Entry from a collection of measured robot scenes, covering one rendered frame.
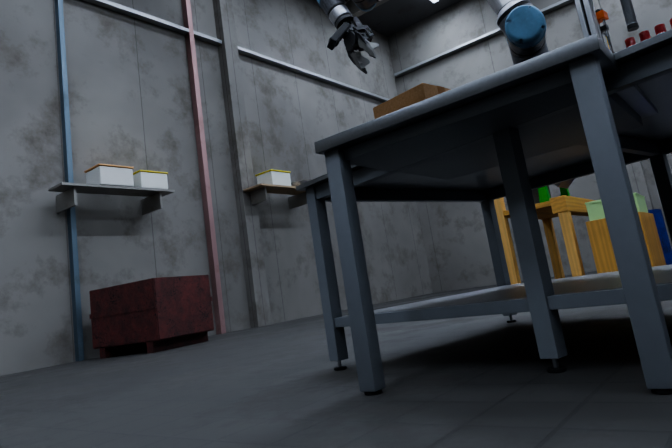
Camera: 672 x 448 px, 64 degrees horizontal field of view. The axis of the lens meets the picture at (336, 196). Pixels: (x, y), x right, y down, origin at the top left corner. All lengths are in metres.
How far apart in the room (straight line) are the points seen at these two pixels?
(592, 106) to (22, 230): 6.58
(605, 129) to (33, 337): 6.55
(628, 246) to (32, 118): 7.08
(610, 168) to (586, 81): 0.22
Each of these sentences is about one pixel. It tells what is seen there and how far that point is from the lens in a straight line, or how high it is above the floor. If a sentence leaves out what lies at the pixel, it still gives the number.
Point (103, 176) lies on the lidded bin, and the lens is 7.19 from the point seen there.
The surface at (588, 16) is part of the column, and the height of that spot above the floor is 1.16.
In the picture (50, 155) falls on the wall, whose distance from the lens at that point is 7.61.
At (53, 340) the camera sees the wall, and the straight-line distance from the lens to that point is 7.24.
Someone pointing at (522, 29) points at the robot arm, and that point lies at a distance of 1.79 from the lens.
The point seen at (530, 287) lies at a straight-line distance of 1.74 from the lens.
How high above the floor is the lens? 0.32
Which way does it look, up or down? 10 degrees up
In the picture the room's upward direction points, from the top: 9 degrees counter-clockwise
